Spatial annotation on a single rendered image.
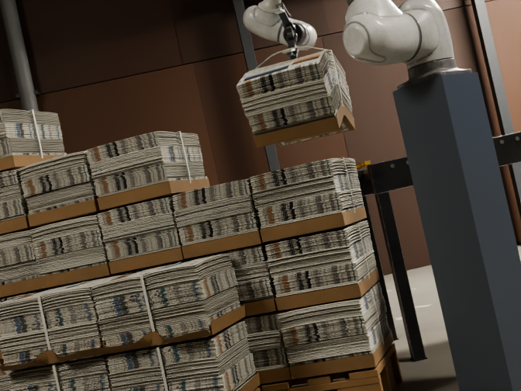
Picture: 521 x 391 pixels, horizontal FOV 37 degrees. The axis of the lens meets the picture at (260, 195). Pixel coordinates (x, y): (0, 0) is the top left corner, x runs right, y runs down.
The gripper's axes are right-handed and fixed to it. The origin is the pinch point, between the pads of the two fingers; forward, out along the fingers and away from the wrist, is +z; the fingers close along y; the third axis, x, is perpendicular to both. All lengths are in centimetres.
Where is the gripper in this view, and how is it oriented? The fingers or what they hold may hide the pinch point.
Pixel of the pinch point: (281, 29)
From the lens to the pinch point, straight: 272.1
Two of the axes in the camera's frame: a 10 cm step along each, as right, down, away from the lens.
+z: -2.7, 1.2, -9.6
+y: 2.6, 9.7, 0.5
